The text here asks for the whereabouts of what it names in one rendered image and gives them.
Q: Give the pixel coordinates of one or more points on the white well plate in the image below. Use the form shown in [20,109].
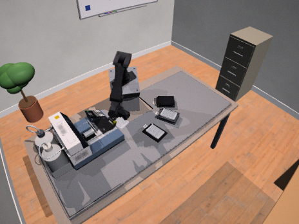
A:
[121,123]
[168,114]
[155,131]

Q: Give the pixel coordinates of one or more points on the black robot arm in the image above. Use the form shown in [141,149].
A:
[121,62]

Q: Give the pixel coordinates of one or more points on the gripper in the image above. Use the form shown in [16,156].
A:
[113,120]

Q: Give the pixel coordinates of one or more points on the translucent grey bottle with cap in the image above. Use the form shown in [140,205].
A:
[57,161]

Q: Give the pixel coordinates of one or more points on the grey bottle with black cap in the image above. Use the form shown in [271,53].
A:
[44,137]

